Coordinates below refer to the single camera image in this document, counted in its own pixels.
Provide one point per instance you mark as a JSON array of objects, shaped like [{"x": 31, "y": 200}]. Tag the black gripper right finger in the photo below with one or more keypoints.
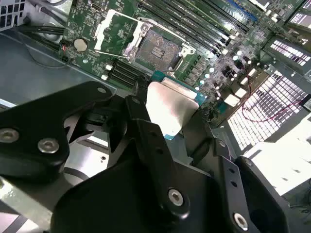
[{"x": 257, "y": 194}]

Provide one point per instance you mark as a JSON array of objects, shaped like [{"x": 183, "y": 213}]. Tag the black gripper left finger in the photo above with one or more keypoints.
[{"x": 31, "y": 121}]

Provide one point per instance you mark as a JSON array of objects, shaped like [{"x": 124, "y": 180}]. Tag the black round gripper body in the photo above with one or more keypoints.
[{"x": 109, "y": 206}]

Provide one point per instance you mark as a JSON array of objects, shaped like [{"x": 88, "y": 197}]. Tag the silver CPU with green edge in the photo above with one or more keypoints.
[{"x": 170, "y": 106}]

